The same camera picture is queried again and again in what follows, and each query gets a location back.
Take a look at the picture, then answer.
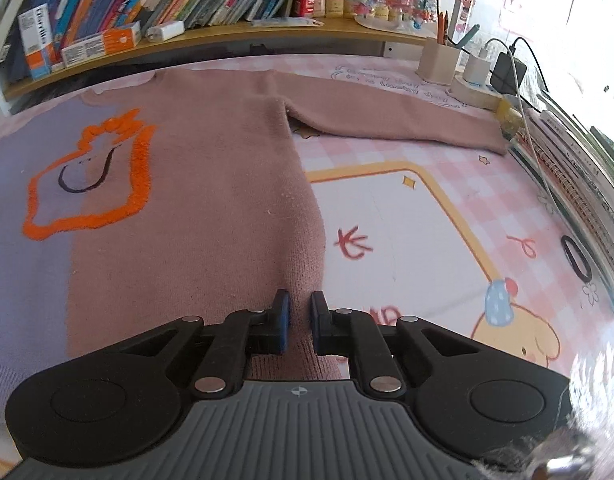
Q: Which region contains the purple and pink sweater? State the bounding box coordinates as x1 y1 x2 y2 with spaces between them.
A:
0 68 506 422

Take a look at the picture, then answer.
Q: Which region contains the pink checkered table mat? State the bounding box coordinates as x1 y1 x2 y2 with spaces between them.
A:
0 54 614 466

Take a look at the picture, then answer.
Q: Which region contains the white power strip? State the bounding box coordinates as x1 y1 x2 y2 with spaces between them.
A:
446 54 501 112

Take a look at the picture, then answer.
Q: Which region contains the beige pen holder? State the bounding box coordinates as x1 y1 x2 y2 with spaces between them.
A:
417 13 460 86

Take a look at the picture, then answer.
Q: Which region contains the stack of books right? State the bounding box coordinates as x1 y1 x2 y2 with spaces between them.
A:
509 96 614 310

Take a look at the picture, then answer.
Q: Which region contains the black power adapter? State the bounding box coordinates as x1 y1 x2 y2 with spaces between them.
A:
490 52 528 96

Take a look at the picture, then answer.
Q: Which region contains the white charger block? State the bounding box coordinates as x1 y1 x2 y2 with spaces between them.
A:
146 20 185 42

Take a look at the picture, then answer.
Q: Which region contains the orange white medicine box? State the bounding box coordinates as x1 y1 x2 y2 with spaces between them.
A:
62 22 142 68

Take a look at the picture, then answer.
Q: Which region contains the tall white orange box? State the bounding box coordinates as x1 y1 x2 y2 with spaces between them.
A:
17 3 55 80

